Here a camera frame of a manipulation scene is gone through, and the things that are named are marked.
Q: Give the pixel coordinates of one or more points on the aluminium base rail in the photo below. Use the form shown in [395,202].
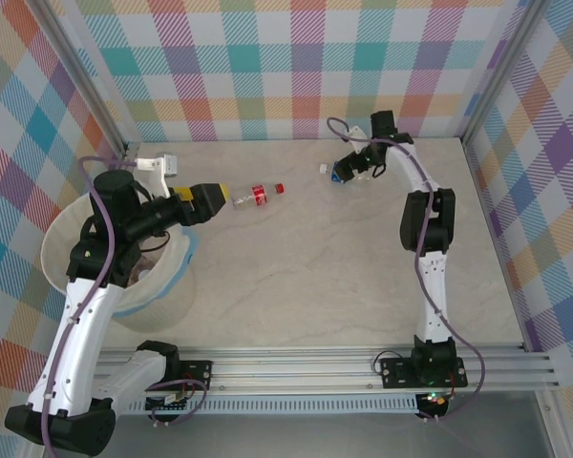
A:
[291,367]

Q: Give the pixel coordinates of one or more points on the aluminium side rail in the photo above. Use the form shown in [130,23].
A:
[130,150]

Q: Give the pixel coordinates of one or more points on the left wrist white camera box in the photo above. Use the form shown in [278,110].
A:
[164,164]

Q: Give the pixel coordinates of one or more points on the white bin liner blue trim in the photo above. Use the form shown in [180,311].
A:
[176,267]

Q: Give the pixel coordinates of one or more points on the grey metal panel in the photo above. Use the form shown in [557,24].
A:
[291,436]

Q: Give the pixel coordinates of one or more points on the white plastic bin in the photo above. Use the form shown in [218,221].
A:
[162,317]

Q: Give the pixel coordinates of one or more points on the clear bottle red label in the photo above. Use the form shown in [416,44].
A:
[259,193]

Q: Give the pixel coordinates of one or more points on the aluminium frame post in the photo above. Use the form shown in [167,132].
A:
[501,71]
[86,81]

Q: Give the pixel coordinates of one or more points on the small circuit board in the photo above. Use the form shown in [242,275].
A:
[434,401]
[167,403]

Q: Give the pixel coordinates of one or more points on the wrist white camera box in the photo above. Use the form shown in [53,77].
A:
[164,164]
[355,133]

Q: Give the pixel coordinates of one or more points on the clear bottle blue white label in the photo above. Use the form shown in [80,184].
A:
[335,174]

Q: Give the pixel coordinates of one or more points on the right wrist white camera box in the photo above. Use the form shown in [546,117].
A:
[355,133]

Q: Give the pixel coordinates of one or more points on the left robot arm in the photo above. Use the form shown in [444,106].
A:
[76,334]

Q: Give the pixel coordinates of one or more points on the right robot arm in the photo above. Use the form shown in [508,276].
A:
[432,296]

